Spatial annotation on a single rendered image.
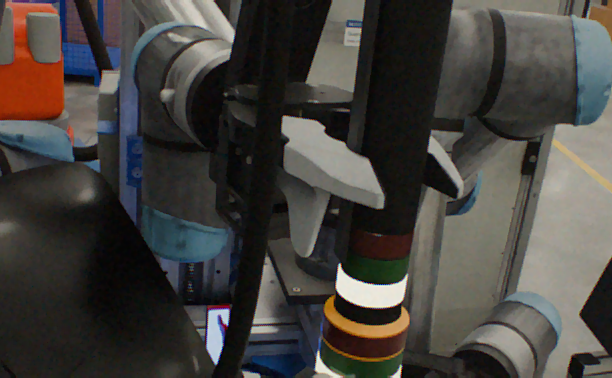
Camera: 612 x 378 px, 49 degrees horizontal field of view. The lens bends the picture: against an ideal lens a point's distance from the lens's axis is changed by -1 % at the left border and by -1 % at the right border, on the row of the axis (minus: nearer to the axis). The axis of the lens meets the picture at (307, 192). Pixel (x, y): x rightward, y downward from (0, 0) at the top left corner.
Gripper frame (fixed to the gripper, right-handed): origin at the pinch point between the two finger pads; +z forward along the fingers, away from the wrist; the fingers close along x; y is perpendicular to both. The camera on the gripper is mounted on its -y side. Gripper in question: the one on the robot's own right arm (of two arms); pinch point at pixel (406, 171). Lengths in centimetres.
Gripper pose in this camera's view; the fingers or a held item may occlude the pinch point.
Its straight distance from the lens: 30.5
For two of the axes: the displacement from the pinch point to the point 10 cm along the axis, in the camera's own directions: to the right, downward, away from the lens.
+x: -8.8, 0.9, -4.6
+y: -0.9, 9.3, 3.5
